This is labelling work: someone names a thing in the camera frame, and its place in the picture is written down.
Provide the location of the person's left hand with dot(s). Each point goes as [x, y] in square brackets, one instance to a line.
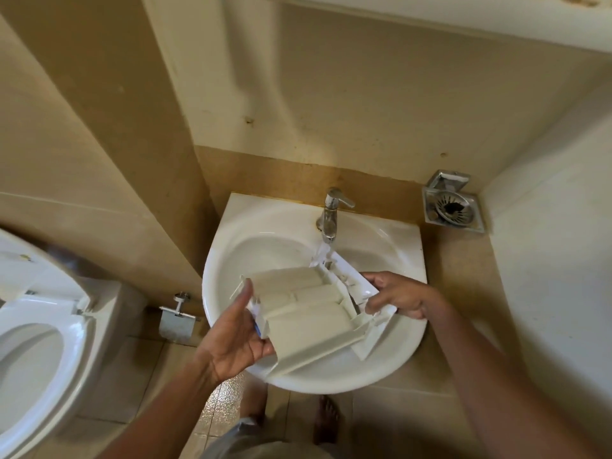
[229, 337]

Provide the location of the person's right hand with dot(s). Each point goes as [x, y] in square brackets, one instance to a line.
[409, 296]

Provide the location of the person's right thumb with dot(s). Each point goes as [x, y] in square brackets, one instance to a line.
[374, 282]

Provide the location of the person's left thumb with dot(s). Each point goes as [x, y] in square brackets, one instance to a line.
[245, 298]

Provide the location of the white plastic detergent drawer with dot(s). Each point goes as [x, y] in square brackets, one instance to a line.
[306, 315]

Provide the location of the person's left forearm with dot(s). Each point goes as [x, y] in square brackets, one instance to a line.
[162, 415]

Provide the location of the person's right forearm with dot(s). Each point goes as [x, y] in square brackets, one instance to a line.
[497, 387]

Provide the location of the white ceramic sink basin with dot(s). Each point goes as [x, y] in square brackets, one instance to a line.
[267, 238]

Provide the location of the chrome toilet paper holder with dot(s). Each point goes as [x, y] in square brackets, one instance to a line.
[176, 325]

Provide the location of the chrome faucet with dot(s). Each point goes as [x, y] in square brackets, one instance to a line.
[330, 215]

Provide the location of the chrome floor drain cover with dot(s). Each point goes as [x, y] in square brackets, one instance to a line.
[452, 207]

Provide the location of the white toilet bowl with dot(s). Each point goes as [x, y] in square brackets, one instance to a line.
[107, 320]

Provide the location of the person's right foot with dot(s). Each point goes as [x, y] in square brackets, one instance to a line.
[327, 420]

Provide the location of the person's grey shorts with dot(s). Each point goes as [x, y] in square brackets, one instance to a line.
[267, 444]

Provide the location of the white toilet seat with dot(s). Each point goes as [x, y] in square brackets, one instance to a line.
[71, 358]

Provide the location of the white toilet lid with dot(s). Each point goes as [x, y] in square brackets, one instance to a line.
[33, 267]

